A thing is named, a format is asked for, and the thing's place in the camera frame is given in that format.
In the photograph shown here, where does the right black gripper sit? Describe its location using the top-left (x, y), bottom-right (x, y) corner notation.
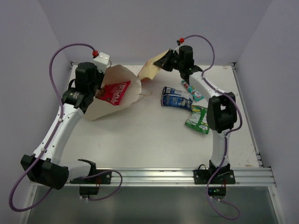
top-left (153, 48), bottom-right (183, 71)

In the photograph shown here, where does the beige cassava chips packet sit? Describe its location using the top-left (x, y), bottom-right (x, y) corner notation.
top-left (137, 50), bottom-right (169, 82)

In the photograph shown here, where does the beige paper bag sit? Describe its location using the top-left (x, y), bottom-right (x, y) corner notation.
top-left (84, 65), bottom-right (151, 121)

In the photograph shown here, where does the red Real crisps packet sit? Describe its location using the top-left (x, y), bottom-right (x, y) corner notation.
top-left (95, 81), bottom-right (131, 106)

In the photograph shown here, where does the blue snack packet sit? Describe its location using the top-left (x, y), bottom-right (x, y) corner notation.
top-left (161, 86), bottom-right (193, 111)

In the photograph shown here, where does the teal Fox's candy packet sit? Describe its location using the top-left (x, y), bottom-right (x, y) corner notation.
top-left (181, 80), bottom-right (204, 102)

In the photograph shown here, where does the green snack packet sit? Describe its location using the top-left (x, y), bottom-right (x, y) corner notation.
top-left (185, 105), bottom-right (210, 134)

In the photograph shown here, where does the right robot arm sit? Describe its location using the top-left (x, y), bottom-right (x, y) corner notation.
top-left (154, 45), bottom-right (237, 183)

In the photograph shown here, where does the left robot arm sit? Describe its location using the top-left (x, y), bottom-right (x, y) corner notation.
top-left (21, 60), bottom-right (107, 189)

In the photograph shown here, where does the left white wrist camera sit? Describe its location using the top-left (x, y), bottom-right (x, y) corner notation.
top-left (92, 52), bottom-right (110, 73)

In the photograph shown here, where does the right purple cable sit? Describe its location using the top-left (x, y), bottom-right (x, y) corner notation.
top-left (176, 35), bottom-right (243, 220)

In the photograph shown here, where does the purple cable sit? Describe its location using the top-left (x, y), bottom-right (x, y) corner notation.
top-left (176, 35), bottom-right (243, 220)
top-left (8, 43), bottom-right (99, 212)

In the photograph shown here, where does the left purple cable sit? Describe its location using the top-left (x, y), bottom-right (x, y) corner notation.
top-left (8, 43), bottom-right (99, 212)

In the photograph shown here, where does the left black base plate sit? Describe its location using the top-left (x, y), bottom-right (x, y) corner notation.
top-left (70, 169), bottom-right (112, 185)

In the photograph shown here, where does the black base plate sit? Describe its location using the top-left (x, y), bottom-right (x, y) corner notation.
top-left (70, 169), bottom-right (112, 185)
top-left (192, 164), bottom-right (236, 184)

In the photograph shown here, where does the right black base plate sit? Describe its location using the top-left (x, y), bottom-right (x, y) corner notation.
top-left (192, 164), bottom-right (236, 184)

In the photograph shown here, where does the aluminium mounting rail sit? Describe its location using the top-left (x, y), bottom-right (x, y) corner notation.
top-left (30, 167), bottom-right (274, 187)

